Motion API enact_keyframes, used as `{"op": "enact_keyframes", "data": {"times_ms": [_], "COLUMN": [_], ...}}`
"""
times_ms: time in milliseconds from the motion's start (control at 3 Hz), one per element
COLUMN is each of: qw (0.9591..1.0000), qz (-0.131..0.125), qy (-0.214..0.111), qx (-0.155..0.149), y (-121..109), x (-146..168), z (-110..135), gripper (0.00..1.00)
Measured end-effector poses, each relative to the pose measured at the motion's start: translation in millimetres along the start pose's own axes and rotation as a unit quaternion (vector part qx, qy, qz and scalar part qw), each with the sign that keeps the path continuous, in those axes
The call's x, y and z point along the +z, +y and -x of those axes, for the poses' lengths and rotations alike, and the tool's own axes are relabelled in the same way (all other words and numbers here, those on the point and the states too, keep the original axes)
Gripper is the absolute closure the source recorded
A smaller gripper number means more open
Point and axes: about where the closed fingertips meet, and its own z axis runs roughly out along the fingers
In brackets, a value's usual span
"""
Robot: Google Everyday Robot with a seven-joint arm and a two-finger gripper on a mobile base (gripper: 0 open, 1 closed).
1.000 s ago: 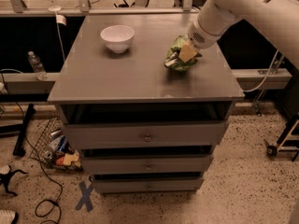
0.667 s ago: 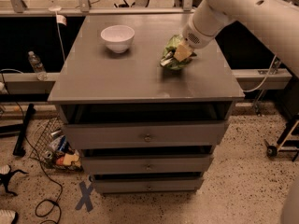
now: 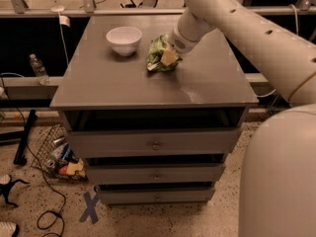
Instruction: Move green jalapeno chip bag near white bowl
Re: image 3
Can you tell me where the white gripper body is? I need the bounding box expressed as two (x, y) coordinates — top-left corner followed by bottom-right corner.
(169, 25), (197, 53)

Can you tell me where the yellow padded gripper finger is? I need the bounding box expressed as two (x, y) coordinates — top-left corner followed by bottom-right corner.
(160, 49), (179, 66)

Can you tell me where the green jalapeno chip bag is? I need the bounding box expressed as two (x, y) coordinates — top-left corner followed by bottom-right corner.
(146, 35), (182, 72)

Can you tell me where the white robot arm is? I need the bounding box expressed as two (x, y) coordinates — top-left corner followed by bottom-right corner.
(170, 0), (316, 237)

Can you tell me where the white ceramic bowl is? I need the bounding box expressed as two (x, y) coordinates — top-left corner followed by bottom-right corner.
(106, 27), (142, 56)

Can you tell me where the grey drawer cabinet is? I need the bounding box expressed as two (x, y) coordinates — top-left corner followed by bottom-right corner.
(51, 15), (257, 194)

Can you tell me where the top grey drawer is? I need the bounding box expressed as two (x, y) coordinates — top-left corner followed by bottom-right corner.
(66, 128), (240, 158)

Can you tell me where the grey drawer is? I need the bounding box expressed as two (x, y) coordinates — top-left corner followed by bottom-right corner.
(87, 164), (225, 185)
(66, 128), (240, 158)
(99, 188), (214, 204)

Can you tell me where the middle grey drawer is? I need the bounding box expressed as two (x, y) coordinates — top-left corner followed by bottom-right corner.
(87, 164), (225, 185)

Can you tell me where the clear plastic water bottle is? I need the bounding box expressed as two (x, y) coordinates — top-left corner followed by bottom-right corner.
(30, 54), (50, 85)

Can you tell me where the metal railing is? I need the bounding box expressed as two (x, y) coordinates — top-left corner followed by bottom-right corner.
(0, 0), (316, 18)

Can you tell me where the bottom grey drawer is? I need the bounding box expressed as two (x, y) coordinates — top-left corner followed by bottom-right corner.
(99, 188), (214, 204)

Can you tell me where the blue tape cross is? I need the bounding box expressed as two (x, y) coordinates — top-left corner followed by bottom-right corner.
(79, 192), (99, 224)

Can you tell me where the black bar on floor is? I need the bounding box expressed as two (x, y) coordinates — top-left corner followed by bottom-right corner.
(14, 110), (38, 166)

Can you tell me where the white hanging cable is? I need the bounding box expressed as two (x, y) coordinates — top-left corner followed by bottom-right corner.
(57, 11), (71, 66)

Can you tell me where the wire basket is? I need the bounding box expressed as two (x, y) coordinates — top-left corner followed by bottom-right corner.
(32, 124), (87, 182)

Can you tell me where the black floor cable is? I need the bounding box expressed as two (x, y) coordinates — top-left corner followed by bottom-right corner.
(0, 72), (67, 237)

